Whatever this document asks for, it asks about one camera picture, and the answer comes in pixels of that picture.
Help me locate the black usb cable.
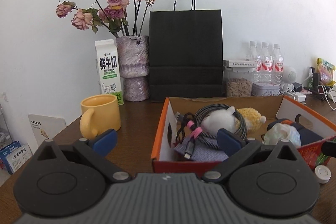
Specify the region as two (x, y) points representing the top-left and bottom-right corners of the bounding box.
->
(173, 111), (198, 147)

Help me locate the water bottle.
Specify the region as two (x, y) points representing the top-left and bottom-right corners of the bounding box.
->
(272, 43), (284, 84)
(247, 41), (261, 83)
(260, 42), (273, 83)

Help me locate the white cat plush toy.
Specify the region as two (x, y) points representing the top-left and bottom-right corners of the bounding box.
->
(201, 106), (236, 136)

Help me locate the black power adapter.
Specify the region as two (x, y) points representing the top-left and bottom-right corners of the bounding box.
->
(293, 82), (303, 92)

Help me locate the grey braided coiled cable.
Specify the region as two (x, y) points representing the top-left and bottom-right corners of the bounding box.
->
(193, 103), (248, 150)

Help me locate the decorated metal tin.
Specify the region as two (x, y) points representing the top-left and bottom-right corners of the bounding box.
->
(252, 83), (280, 97)

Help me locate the yellow ceramic mug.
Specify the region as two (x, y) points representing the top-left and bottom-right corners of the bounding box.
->
(80, 94), (121, 140)

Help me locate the left water bottle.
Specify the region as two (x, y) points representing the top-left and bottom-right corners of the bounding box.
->
(247, 41), (261, 83)

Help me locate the black paper shopping bag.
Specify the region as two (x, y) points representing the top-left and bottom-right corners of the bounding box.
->
(149, 0), (223, 102)

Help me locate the yellow knitted plush toy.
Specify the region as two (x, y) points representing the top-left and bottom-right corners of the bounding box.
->
(237, 107), (266, 135)

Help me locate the white robot figurine speaker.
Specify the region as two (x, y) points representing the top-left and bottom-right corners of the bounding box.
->
(280, 66), (297, 92)

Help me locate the white round plastic piece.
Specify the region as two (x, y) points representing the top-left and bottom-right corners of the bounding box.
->
(314, 165), (331, 184)

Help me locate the clear jar of seeds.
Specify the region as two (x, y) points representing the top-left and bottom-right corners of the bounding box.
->
(224, 67), (255, 97)

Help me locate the white charger block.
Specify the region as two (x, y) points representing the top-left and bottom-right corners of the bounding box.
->
(291, 92), (306, 103)

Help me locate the white paper leaflet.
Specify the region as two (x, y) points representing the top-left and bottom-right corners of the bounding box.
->
(28, 114), (67, 146)

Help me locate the dried pink rose bouquet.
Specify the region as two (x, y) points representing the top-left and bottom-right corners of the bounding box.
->
(56, 0), (156, 38)

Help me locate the red orange cardboard box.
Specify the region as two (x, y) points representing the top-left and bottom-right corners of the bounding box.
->
(150, 95), (336, 175)

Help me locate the blue white booklet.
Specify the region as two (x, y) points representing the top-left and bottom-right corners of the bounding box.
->
(1, 141), (32, 174)

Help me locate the colourful snack packet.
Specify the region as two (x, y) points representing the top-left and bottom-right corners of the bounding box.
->
(317, 58), (335, 86)

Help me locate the white flat box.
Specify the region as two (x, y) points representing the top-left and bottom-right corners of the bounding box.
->
(223, 60), (257, 69)

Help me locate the middle water bottle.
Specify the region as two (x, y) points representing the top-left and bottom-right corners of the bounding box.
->
(260, 42), (273, 83)

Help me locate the translucent plastic bag bundle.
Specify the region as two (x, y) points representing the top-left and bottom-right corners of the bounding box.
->
(263, 123), (301, 147)

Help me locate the right water bottle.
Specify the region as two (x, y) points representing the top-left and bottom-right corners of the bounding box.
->
(272, 43), (284, 84)

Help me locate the white charging cable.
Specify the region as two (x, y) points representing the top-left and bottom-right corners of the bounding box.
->
(317, 83), (336, 111)

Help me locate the small green bottle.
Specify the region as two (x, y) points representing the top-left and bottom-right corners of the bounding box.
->
(307, 67), (315, 90)

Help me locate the white green milk carton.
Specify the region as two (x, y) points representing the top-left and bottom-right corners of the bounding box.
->
(94, 39), (123, 105)

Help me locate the purple textured vase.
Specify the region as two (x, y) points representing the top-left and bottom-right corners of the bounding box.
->
(116, 35), (149, 102)

